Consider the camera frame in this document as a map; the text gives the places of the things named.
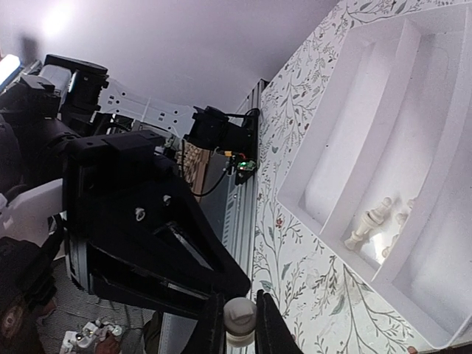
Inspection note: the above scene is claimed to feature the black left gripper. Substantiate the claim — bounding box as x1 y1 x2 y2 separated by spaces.
1 115 251 319

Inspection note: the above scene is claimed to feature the front aluminium rail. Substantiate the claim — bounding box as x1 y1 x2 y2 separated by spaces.
158 79 274 354

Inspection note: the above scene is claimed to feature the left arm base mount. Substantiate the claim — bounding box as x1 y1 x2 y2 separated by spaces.
184 106 260 186

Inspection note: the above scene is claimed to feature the white chess rook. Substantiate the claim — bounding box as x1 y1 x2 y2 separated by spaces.
223 297 257 348

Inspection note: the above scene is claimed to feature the white plastic tray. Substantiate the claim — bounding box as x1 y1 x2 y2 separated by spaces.
277 2 471 350

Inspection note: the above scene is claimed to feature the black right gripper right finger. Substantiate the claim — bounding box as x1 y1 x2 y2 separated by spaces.
255 290 303 354

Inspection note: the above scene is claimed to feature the white chess piece in tray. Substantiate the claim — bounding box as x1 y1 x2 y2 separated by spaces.
395 198 416 233
344 197 393 251
381 234 399 258

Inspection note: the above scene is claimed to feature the floral patterned table mat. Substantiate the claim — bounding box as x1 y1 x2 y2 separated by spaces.
253 1 471 353

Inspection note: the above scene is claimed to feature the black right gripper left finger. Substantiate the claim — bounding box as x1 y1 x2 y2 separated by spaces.
184 294 226 354

